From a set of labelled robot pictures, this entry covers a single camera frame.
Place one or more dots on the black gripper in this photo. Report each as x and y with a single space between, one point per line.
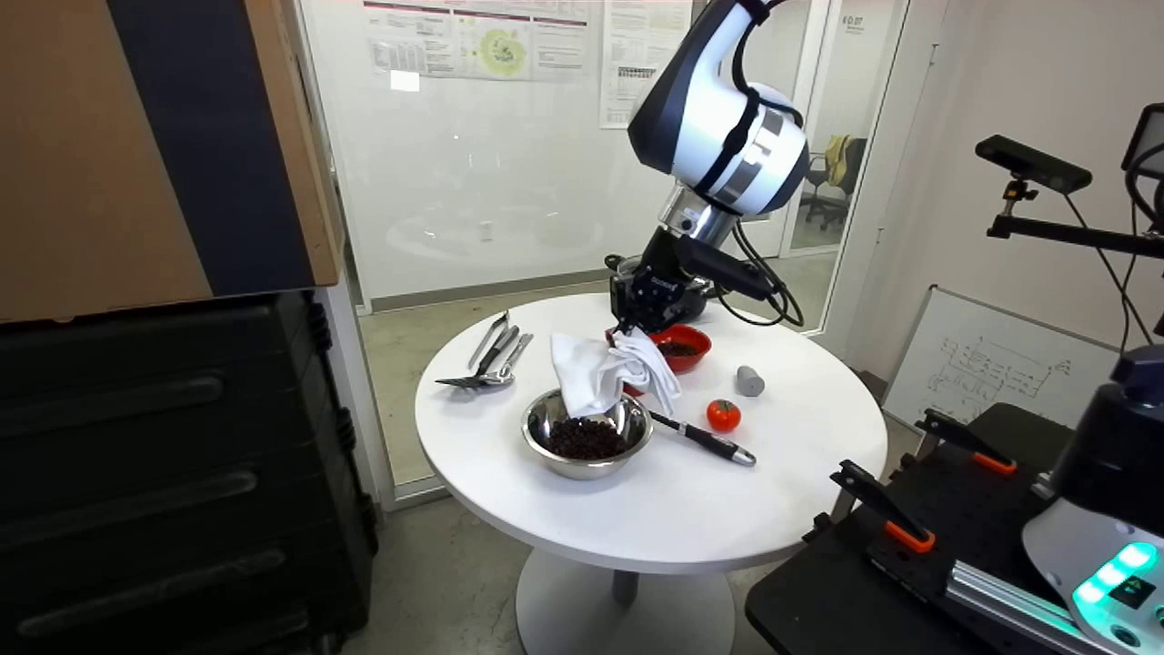
658 286

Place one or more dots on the red and white towel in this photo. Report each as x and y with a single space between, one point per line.
600 367

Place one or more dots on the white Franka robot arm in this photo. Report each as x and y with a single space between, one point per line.
729 122

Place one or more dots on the red bowl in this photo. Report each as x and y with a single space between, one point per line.
685 349

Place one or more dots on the silver metal bowl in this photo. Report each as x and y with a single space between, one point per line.
588 440

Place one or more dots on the black cooking pot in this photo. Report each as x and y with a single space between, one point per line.
612 258

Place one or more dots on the orange persimmon toy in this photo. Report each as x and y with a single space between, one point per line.
726 415

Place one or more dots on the small grey pouch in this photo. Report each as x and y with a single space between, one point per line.
752 379

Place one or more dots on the white round table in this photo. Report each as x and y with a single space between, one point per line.
678 509

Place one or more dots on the black clamp with orange tip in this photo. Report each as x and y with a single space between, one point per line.
969 440
884 507

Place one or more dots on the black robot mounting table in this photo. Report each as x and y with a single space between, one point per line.
850 606

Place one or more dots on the white whiteboard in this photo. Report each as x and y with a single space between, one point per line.
993 356

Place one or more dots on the black drawer cabinet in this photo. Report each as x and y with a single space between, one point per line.
157 486

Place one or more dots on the black screen device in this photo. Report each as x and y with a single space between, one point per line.
1147 138

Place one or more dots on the large cardboard box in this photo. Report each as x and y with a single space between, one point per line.
75 156

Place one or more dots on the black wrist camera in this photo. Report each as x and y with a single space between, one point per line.
732 273

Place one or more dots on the narrow paper wall poster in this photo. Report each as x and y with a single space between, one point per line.
630 59

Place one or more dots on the wide paper wall poster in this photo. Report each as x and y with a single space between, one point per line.
484 41

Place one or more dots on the black camera on stand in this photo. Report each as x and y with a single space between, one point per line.
1032 160

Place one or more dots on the aluminium rail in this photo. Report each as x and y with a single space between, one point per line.
1006 601

